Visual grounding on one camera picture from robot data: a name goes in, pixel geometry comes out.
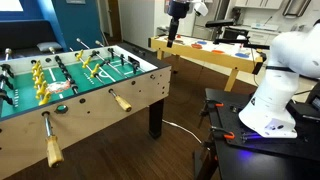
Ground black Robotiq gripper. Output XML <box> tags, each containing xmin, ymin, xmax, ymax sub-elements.
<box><xmin>166</xmin><ymin>0</ymin><xmax>192</xmax><ymax>48</ymax></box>

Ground short-rod wooden foosball handle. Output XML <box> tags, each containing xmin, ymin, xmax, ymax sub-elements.
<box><xmin>114</xmin><ymin>94</ymin><xmax>133</xmax><ymax>113</ymax></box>

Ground yellow three-player foosball rod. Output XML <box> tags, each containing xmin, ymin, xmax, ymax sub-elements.
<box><xmin>69</xmin><ymin>47</ymin><xmax>118</xmax><ymax>100</ymax></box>

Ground yellow air hockey table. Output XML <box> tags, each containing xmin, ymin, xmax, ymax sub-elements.
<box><xmin>148</xmin><ymin>33</ymin><xmax>268</xmax><ymax>93</ymax></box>

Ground stainless steel refrigerator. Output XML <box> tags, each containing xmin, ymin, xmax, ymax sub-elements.
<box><xmin>191</xmin><ymin>0</ymin><xmax>232</xmax><ymax>41</ymax></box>

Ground black goalie foosball rod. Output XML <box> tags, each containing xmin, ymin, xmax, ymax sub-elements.
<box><xmin>94</xmin><ymin>39</ymin><xmax>141</xmax><ymax>75</ymax></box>

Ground brown wooden door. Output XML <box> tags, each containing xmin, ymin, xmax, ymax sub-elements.
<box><xmin>106</xmin><ymin>0</ymin><xmax>123</xmax><ymax>38</ymax></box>

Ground black coffee machine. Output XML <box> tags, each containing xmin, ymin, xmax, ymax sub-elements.
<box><xmin>231</xmin><ymin>7</ymin><xmax>244</xmax><ymax>26</ymax></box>

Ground large blue air hockey disc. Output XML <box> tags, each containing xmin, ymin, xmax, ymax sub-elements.
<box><xmin>234</xmin><ymin>52</ymin><xmax>251</xmax><ymax>59</ymax></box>

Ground black two-player foosball rod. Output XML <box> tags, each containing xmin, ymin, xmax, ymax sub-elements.
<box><xmin>75</xmin><ymin>37</ymin><xmax>128</xmax><ymax>79</ymax></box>

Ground white kitchen counter cabinets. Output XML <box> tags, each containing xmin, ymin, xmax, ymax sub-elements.
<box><xmin>229</xmin><ymin>24</ymin><xmax>284</xmax><ymax>46</ymax></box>

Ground white upper kitchen cabinets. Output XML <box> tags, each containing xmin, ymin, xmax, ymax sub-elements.
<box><xmin>234</xmin><ymin>0</ymin><xmax>285</xmax><ymax>10</ymax></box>

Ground beige foosball table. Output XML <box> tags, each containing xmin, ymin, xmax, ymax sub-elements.
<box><xmin>0</xmin><ymin>41</ymin><xmax>173</xmax><ymax>180</ymax></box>

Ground black five-player foosball rod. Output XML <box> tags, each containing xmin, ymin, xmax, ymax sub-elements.
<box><xmin>48</xmin><ymin>46</ymin><xmax>80</xmax><ymax>95</ymax></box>

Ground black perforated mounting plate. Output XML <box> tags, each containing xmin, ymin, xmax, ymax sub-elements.
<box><xmin>204</xmin><ymin>88</ymin><xmax>320</xmax><ymax>161</ymax></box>

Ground grey cushion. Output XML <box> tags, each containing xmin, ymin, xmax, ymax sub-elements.
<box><xmin>36</xmin><ymin>41</ymin><xmax>64</xmax><ymax>53</ymax></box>

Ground silver range hood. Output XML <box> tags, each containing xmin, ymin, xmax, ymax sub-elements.
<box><xmin>282</xmin><ymin>0</ymin><xmax>313</xmax><ymax>18</ymax></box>

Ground round green ball entry cup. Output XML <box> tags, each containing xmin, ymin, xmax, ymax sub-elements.
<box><xmin>54</xmin><ymin>104</ymin><xmax>69</xmax><ymax>115</ymax></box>

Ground yellow five-player foosball rod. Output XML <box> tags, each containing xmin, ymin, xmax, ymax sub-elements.
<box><xmin>30</xmin><ymin>59</ymin><xmax>55</xmax><ymax>138</ymax></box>

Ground dark upholstered bench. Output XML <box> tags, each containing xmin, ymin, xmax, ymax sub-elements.
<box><xmin>0</xmin><ymin>19</ymin><xmax>66</xmax><ymax>61</ymax></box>

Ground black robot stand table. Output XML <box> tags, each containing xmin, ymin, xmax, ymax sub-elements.
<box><xmin>193</xmin><ymin>88</ymin><xmax>320</xmax><ymax>180</ymax></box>

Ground black control box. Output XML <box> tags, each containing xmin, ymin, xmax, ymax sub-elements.
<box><xmin>287</xmin><ymin>83</ymin><xmax>320</xmax><ymax>123</ymax></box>

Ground black three-player foosball rod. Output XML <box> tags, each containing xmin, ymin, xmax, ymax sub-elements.
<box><xmin>0</xmin><ymin>47</ymin><xmax>16</xmax><ymax>107</ymax></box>

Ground black stereo camera bar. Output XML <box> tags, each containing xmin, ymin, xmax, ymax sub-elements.
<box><xmin>204</xmin><ymin>19</ymin><xmax>236</xmax><ymax>29</ymax></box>

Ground orange-handled black clamp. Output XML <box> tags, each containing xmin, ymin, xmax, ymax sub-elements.
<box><xmin>209</xmin><ymin>126</ymin><xmax>236</xmax><ymax>141</ymax></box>
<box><xmin>199</xmin><ymin>99</ymin><xmax>225</xmax><ymax>118</ymax></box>

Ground white floor cable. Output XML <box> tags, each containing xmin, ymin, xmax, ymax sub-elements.
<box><xmin>162</xmin><ymin>119</ymin><xmax>204</xmax><ymax>145</ymax></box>

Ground long-rod wooden foosball handle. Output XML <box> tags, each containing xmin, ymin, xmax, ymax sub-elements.
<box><xmin>45</xmin><ymin>134</ymin><xmax>65</xmax><ymax>169</ymax></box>

